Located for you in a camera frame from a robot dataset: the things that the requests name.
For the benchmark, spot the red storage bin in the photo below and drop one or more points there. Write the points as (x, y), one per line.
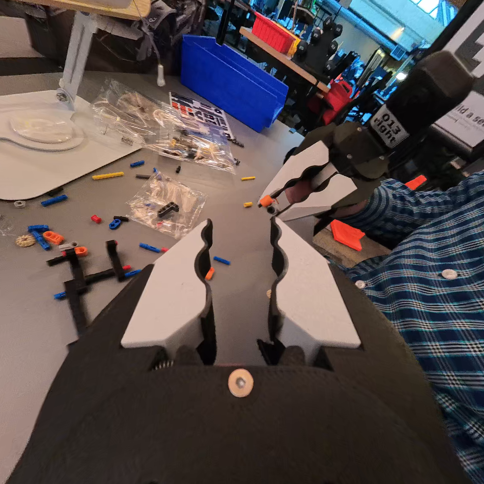
(270, 30)

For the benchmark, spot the long yellow lego axle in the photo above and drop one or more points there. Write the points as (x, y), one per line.
(107, 175)

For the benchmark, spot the lego sticker sheet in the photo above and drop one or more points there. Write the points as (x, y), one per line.
(200, 113)

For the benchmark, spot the red lego bush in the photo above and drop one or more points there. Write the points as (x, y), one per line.
(96, 219)

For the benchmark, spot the white-tipped metal page holder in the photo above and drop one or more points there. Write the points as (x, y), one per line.
(161, 77)

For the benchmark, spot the blue T-shaped lego piece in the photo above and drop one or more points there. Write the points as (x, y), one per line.
(39, 238)

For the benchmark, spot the clear bag of small parts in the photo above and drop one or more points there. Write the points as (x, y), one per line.
(204, 155)

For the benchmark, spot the large crinkled clear plastic bag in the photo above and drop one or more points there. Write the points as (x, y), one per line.
(124, 113)

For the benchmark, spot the grey hanging cloth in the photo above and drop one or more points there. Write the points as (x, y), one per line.
(170, 22)

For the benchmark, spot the small clear plastic bag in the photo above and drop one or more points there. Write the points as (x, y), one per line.
(166, 204)

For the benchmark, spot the white printed sign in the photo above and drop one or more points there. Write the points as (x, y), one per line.
(465, 121)

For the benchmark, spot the black pole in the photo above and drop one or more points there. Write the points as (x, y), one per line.
(224, 22)

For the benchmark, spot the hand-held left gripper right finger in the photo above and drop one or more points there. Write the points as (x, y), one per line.
(314, 302)

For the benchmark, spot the grey orange lego connector assembly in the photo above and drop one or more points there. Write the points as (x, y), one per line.
(266, 199)

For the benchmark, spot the person's right forearm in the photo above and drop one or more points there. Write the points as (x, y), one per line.
(416, 215)

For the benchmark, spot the blue connector with black pin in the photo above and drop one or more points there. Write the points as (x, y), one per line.
(114, 224)

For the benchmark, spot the orange lego connector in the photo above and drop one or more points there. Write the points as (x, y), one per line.
(53, 237)
(209, 273)

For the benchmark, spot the empty blue plastic bin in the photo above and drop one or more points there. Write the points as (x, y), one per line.
(230, 79)

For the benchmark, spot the black lego beam assembly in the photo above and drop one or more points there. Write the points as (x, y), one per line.
(77, 295)

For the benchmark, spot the person's right hand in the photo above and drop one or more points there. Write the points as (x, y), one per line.
(351, 210)

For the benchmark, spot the orange flat plastic part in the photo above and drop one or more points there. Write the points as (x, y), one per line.
(416, 182)
(346, 234)

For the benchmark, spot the black dumbbell rack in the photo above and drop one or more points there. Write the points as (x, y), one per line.
(317, 49)

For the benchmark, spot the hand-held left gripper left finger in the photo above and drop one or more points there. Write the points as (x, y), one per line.
(166, 302)

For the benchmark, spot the red canister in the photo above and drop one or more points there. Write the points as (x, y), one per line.
(336, 98)

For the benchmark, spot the orange connector with black pin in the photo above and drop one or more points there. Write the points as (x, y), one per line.
(80, 251)

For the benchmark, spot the wooden workbench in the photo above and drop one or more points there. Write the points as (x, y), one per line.
(287, 62)

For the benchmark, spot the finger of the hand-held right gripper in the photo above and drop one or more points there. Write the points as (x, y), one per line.
(332, 193)
(302, 162)

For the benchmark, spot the long blue lego pin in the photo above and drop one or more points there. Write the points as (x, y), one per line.
(54, 200)

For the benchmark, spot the grey lego connector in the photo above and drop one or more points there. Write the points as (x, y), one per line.
(68, 246)

